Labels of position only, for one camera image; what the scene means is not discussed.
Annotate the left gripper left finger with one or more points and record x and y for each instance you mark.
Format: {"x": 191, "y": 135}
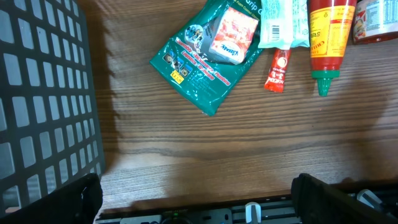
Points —
{"x": 77, "y": 202}

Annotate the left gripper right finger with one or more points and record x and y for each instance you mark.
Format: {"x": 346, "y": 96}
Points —
{"x": 317, "y": 202}

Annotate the grey black shopping basket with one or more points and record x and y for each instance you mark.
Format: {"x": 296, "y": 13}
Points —
{"x": 50, "y": 132}

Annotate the red sauce sachet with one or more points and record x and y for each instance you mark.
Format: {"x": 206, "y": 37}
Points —
{"x": 276, "y": 76}

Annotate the green 3M gloves package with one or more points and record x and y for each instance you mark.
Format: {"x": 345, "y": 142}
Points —
{"x": 203, "y": 78}

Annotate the white wipes packet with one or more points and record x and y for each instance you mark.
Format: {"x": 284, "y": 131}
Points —
{"x": 284, "y": 24}

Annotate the red sauce bottle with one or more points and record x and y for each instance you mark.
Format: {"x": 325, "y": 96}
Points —
{"x": 330, "y": 24}

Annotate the red Kleenex tissue pack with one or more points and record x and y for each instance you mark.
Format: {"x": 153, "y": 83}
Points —
{"x": 233, "y": 36}

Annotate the green lid sauce jar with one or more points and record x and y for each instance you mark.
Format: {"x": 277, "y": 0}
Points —
{"x": 375, "y": 21}

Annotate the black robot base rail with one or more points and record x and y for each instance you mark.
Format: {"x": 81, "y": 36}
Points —
{"x": 275, "y": 209}

